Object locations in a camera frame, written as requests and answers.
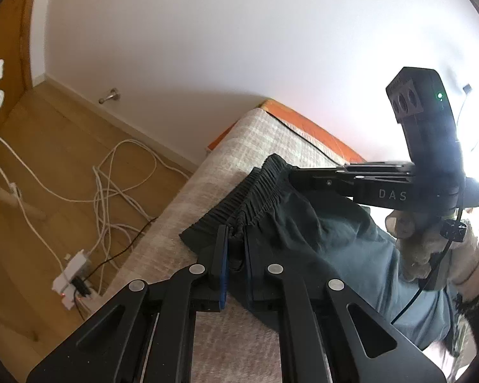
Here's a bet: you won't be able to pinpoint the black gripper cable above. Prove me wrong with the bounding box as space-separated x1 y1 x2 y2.
391 84 479 325

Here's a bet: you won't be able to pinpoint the thin black cable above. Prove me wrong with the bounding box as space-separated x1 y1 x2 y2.
72 216 159 322

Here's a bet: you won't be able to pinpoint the thick white cable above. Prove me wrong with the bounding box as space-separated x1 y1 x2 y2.
0 125 78 276

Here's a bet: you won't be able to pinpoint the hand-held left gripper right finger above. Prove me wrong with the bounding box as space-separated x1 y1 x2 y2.
243 239 452 383

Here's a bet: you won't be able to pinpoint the orange bed sheet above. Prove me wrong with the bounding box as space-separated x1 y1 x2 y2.
207 99 369 164

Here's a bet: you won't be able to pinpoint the dark grey pants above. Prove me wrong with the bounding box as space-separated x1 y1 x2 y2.
179 154 456 352

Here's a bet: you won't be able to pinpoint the metal door stopper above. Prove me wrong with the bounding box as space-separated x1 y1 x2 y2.
98 88 121 105

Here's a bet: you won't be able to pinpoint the wooden door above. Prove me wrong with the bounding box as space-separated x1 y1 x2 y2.
0 0 45 138

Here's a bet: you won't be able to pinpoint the white power strip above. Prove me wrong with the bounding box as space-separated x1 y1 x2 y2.
52 249 93 312

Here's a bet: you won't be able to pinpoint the wooden stick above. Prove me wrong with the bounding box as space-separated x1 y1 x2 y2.
0 173 47 221

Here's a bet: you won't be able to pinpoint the thin white cable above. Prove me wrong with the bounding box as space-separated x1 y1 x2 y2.
93 139 193 274

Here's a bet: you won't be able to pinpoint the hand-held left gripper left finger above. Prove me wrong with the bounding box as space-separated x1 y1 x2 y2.
26 224 229 383

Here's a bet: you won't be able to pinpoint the beige plaid blanket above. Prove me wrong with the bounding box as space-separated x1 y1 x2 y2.
92 108 469 383

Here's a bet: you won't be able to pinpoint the person's right hand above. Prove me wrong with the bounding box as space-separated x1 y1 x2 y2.
384 207 479 288

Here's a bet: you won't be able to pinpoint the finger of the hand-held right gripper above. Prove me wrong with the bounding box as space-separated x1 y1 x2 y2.
288 161 416 200

